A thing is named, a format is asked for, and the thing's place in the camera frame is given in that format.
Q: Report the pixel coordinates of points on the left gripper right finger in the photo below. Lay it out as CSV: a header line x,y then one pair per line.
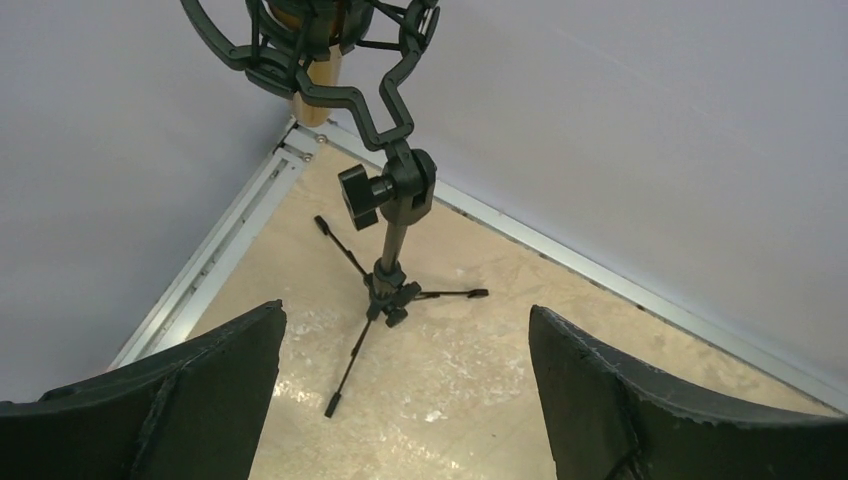
x,y
610,415

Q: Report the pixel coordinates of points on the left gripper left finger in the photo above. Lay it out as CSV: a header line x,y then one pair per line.
x,y
193,411

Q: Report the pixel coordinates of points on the gold microphone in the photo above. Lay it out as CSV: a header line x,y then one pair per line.
x,y
324,31

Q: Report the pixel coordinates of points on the aluminium table frame rail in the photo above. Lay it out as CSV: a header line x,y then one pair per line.
x,y
287,236

